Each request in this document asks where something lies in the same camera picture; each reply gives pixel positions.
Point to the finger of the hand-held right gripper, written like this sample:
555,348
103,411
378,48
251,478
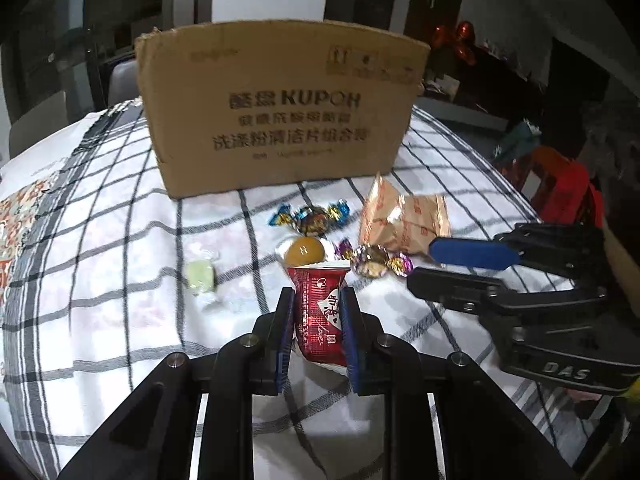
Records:
450,287
470,254

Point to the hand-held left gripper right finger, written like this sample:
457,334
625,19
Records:
352,345

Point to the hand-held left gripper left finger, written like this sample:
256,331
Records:
282,345

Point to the red jelly cup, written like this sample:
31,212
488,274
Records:
320,315

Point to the purple gold candy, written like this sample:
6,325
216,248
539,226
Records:
372,260

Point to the brown cardboard box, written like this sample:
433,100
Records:
280,150

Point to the person's right forearm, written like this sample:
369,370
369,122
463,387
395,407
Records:
622,260

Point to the beige snack packet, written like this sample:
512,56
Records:
425,220
382,215

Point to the orange jelly cup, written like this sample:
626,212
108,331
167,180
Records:
305,251

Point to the pale green wrapped candy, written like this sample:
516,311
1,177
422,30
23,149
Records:
201,277

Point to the red chair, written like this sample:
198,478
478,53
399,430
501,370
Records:
570,185

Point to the green cloth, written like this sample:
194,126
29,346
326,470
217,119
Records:
517,140

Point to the blue wrapped candy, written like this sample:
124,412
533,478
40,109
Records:
310,217

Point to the white low cabinet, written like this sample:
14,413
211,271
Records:
460,105

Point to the black white checked tablecloth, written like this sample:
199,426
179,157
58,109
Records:
125,310

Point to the red balloons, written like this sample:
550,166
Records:
457,40

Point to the patterned table runner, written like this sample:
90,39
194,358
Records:
20,225

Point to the grey chair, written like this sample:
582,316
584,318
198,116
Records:
125,85
50,120

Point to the white lettered table mat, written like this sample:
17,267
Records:
45,150

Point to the dark framed sliding glass door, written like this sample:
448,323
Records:
75,25

